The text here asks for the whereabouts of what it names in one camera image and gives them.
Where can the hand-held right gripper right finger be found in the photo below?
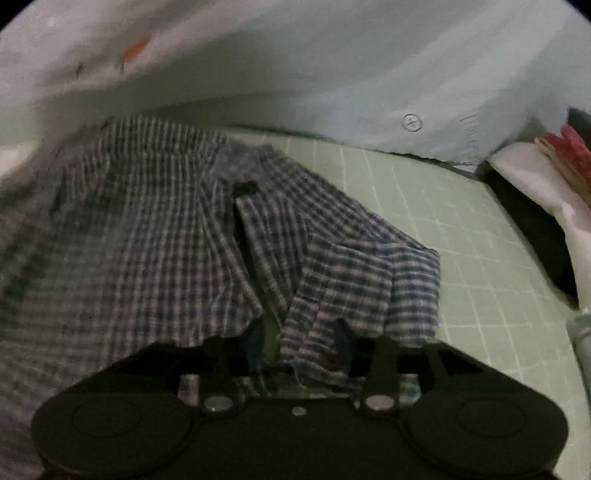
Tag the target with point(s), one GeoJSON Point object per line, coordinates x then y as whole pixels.
{"type": "Point", "coordinates": [342, 344]}

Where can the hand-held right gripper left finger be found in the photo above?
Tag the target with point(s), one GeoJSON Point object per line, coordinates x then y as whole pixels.
{"type": "Point", "coordinates": [255, 346]}

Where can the blue plaid shirt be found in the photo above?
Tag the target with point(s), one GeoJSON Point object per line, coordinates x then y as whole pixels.
{"type": "Point", "coordinates": [138, 230]}

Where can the green grid bed sheet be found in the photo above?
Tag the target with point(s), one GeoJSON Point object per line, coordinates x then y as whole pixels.
{"type": "Point", "coordinates": [461, 230]}

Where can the black cloth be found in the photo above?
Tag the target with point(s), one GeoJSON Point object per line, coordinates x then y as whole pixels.
{"type": "Point", "coordinates": [531, 230]}

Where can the grey cloth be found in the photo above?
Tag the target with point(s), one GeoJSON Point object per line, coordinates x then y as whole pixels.
{"type": "Point", "coordinates": [582, 341]}

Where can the white folded cloth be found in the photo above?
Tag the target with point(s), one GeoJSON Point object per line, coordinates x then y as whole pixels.
{"type": "Point", "coordinates": [535, 184]}

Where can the pale carrot print blanket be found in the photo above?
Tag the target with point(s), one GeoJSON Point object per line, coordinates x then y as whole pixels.
{"type": "Point", "coordinates": [323, 60]}

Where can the cream folded cloth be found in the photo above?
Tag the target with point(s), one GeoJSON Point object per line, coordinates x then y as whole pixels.
{"type": "Point", "coordinates": [565, 164]}

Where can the red checked folded cloth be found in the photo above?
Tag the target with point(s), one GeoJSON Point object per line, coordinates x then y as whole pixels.
{"type": "Point", "coordinates": [575, 138]}

